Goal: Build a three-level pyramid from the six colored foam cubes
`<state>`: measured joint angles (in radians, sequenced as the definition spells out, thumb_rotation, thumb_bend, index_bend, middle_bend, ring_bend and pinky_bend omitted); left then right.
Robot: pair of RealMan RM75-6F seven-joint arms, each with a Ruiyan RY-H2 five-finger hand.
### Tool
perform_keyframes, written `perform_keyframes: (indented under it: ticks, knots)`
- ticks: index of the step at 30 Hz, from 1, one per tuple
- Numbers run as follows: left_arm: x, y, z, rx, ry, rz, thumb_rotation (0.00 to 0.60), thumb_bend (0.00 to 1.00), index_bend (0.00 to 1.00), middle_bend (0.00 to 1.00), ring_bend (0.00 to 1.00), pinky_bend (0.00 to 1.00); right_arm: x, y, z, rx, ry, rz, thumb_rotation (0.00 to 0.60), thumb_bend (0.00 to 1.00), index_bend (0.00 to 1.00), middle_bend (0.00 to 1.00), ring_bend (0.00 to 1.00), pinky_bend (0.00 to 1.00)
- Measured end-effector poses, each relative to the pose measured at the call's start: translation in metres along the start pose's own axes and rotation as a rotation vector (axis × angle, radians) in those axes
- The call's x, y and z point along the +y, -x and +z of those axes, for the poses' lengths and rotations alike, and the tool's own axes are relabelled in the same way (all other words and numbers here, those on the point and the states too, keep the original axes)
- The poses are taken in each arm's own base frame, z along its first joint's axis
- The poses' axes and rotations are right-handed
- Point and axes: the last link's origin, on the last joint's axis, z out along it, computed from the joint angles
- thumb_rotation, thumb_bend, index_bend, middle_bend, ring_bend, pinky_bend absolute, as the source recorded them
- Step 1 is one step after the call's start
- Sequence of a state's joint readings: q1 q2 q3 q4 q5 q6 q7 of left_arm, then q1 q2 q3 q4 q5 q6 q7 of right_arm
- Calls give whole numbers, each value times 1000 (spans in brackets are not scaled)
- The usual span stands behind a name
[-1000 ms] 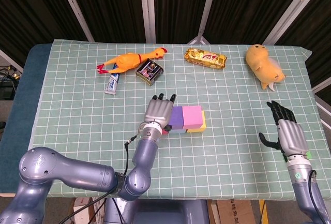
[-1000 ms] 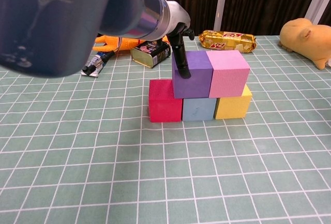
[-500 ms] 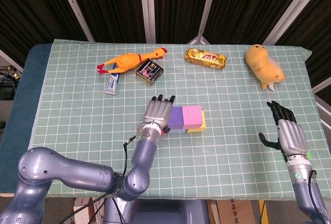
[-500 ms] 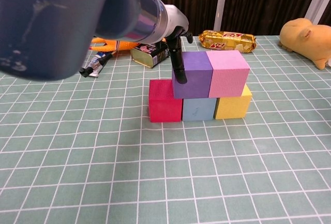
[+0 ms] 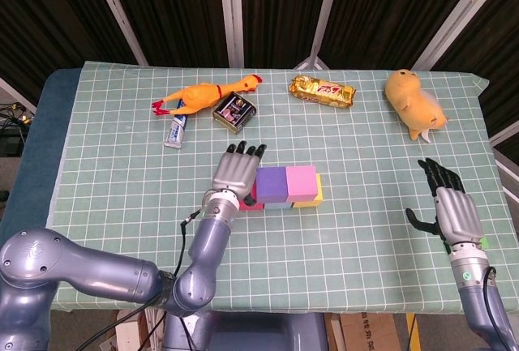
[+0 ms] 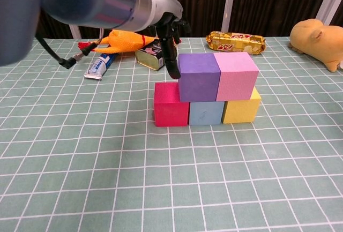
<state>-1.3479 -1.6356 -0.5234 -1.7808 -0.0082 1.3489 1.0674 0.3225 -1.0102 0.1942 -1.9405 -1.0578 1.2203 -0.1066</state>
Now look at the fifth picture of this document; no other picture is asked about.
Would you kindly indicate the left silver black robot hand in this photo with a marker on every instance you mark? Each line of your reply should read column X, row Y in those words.
column 235, row 174

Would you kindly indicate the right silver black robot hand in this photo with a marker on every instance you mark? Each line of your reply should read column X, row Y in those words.
column 456, row 213

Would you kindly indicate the red foam cube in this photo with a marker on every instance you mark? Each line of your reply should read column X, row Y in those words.
column 248, row 201

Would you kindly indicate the purple foam cube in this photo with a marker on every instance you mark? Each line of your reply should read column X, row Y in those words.
column 271, row 185

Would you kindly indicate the green foam cube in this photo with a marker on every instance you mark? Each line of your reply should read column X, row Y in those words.
column 484, row 242

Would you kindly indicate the blue foam cube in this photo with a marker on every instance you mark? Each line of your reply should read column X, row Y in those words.
column 277, row 205

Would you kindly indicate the pink foam cube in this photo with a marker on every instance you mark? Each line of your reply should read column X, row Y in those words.
column 301, row 182

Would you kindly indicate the yellow foam cube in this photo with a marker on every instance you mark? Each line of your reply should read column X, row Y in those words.
column 314, row 199

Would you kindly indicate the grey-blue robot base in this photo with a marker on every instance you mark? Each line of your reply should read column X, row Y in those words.
column 263, row 332

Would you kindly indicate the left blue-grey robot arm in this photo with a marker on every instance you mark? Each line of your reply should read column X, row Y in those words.
column 101, row 270

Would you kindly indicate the black rectangular tin can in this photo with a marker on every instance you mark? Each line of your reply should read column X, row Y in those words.
column 235, row 112

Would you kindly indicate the white blue toothpaste tube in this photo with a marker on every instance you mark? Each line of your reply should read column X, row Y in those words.
column 176, row 132

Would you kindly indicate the orange rubber chicken toy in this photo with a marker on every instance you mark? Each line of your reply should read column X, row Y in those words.
column 196, row 97

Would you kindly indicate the green checkered tablecloth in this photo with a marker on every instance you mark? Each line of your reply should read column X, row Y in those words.
column 324, row 253

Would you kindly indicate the yellow plush animal toy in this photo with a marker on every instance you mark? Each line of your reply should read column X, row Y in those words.
column 413, row 101

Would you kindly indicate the gold biscuit packet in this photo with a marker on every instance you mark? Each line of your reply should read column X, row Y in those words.
column 322, row 91

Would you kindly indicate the brown cardboard box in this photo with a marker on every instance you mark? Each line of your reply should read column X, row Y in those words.
column 365, row 335

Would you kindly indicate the black pleated curtain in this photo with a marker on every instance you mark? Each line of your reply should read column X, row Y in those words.
column 174, row 10

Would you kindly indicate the dark blue table pad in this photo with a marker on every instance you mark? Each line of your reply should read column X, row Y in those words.
column 32, row 164

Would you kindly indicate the white metal frame post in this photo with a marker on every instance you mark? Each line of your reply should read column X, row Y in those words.
column 232, row 14
column 16, row 97
column 117, row 12
column 327, row 10
column 504, row 134
column 458, row 14

